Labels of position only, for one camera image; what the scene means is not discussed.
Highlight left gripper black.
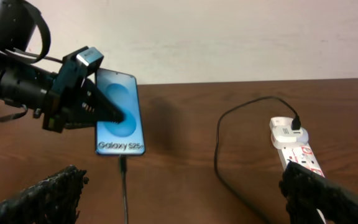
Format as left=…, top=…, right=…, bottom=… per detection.
left=42, top=47, right=124, bottom=133

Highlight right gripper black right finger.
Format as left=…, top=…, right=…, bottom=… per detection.
left=279, top=162, right=358, bottom=223

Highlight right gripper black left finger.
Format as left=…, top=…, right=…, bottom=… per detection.
left=0, top=165, right=89, bottom=224

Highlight blue Galaxy smartphone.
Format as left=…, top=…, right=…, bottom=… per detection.
left=95, top=68, right=146, bottom=156

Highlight black charger cable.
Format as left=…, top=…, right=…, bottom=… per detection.
left=118, top=95, right=303, bottom=224

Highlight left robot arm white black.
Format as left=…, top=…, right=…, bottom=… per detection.
left=0, top=0, right=124, bottom=133

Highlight white power strip socket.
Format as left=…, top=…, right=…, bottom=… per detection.
left=268, top=116, right=328, bottom=224

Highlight white plug adapter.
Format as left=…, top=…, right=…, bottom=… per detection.
left=270, top=124, right=309, bottom=149

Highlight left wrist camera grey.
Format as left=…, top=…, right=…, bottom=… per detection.
left=76, top=47, right=104, bottom=70

